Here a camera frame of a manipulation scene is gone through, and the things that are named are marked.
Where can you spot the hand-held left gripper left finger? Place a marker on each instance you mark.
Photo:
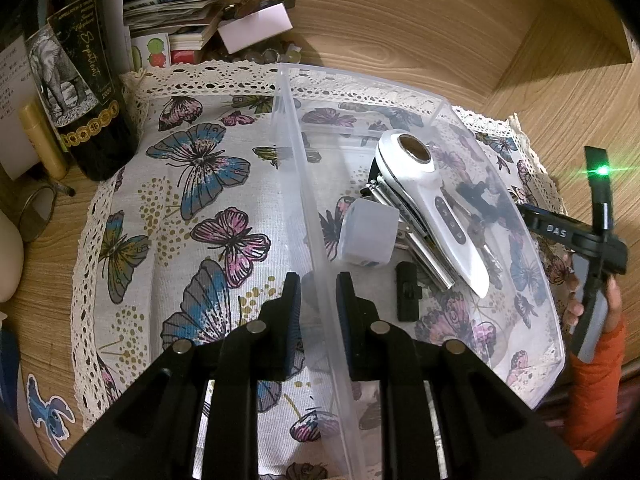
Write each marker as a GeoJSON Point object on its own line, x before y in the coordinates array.
{"type": "Point", "coordinates": [292, 310]}

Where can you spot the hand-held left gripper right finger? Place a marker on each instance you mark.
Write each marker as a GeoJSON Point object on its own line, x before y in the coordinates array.
{"type": "Point", "coordinates": [344, 307]}

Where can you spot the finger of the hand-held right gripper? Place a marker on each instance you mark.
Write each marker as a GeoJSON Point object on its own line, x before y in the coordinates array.
{"type": "Point", "coordinates": [550, 227]}

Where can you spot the small black clip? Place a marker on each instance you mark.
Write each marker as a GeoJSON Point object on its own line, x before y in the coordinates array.
{"type": "Point", "coordinates": [407, 295]}

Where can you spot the white cube charger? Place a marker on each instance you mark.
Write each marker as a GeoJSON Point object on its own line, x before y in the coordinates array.
{"type": "Point", "coordinates": [367, 232]}

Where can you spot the silver metal tube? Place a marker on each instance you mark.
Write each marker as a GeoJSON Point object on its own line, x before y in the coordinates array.
{"type": "Point", "coordinates": [432, 265]}

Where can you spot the white handheld device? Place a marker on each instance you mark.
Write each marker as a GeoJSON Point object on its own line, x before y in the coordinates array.
{"type": "Point", "coordinates": [435, 195]}

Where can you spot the clear plastic container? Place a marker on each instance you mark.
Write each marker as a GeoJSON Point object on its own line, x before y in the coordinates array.
{"type": "Point", "coordinates": [307, 185]}

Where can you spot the person's right forearm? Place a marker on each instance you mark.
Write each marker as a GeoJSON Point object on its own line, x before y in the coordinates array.
{"type": "Point", "coordinates": [595, 400]}

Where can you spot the person's right hand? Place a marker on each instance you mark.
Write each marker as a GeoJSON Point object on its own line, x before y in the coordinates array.
{"type": "Point", "coordinates": [574, 305]}

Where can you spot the butterfly print lace cloth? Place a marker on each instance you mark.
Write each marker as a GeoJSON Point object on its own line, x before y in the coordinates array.
{"type": "Point", "coordinates": [200, 160]}

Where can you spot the pile of glass pebbles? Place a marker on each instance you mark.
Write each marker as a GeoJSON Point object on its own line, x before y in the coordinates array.
{"type": "Point", "coordinates": [265, 53]}

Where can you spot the blue cartoon sticker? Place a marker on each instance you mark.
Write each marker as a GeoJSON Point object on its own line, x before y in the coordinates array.
{"type": "Point", "coordinates": [45, 410]}

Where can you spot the small round mirror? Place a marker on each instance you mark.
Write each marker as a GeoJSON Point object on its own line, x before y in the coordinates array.
{"type": "Point", "coordinates": [37, 215]}

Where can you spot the small white box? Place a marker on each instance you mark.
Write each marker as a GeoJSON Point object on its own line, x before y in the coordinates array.
{"type": "Point", "coordinates": [255, 27]}

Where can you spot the white egg-shaped object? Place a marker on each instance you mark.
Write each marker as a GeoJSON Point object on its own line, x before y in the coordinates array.
{"type": "Point", "coordinates": [9, 260]}

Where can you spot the yellow tube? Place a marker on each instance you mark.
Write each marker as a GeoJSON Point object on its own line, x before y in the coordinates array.
{"type": "Point", "coordinates": [42, 145]}

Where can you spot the dark wine bottle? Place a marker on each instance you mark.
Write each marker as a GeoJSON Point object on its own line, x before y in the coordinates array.
{"type": "Point", "coordinates": [85, 85]}

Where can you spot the stack of books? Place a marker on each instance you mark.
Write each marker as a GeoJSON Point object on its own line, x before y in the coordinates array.
{"type": "Point", "coordinates": [170, 15]}

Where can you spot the white paper note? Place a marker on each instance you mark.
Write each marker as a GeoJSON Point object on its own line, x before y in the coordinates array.
{"type": "Point", "coordinates": [10, 110]}

